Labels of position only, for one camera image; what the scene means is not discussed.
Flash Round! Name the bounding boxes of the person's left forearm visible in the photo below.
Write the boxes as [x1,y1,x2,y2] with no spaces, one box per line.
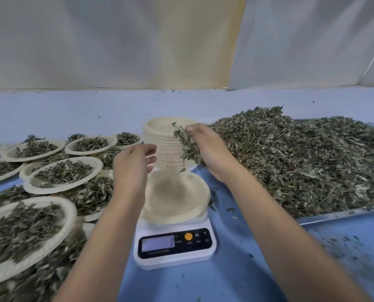
[53,195,146,302]

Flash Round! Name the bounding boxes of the white digital kitchen scale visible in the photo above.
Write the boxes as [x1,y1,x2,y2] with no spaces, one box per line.
[133,213,217,270]

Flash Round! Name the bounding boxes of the person's left hand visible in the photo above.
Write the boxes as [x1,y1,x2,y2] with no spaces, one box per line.
[112,143,157,201]

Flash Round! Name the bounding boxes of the metal tray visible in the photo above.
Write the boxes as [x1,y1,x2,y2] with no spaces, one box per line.
[292,118,374,227]

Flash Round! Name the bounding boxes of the group of herb-filled paper plates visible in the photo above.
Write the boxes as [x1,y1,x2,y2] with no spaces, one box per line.
[0,133,143,302]

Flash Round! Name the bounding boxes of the stack of empty paper plates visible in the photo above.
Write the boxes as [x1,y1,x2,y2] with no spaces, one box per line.
[142,116,198,169]

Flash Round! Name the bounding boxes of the white fabric curtain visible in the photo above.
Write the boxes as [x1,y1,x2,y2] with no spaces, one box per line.
[0,0,247,90]
[227,0,374,90]

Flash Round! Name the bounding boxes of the large pile of dried herbs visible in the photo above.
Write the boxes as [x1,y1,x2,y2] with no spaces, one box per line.
[206,105,374,219]

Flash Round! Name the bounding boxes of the scattered dried herb crumbs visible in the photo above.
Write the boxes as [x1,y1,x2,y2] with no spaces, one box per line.
[303,228,374,291]

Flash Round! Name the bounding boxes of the single empty beige paper plate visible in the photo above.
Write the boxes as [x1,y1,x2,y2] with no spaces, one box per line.
[141,169,211,225]

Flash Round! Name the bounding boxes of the person's right hand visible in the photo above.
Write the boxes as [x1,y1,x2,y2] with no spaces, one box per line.
[185,123,242,183]

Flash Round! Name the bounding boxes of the person's right forearm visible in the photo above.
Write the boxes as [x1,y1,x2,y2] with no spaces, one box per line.
[211,160,364,302]

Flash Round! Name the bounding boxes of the handful of dried green herbs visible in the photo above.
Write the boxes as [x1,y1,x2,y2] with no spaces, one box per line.
[172,122,206,168]

